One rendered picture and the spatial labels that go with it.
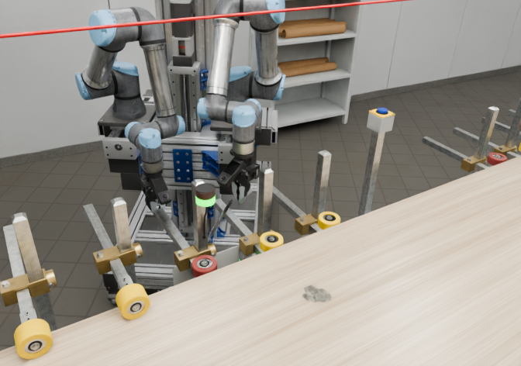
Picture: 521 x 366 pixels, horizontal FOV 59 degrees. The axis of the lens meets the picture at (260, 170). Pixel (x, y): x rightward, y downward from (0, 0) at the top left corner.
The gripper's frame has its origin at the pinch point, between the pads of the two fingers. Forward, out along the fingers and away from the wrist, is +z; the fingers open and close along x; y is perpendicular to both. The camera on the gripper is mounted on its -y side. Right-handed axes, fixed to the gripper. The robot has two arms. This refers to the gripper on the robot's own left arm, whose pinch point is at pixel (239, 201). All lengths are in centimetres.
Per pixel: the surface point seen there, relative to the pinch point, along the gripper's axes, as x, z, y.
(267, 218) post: -11.3, 3.4, 2.5
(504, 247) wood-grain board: -81, 5, 44
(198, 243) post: -2.2, 4.2, -22.5
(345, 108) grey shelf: 105, 78, 281
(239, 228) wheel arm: 0.1, 12.8, 1.0
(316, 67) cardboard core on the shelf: 129, 37, 260
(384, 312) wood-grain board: -62, 5, -9
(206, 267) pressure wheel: -12.4, 4.4, -29.2
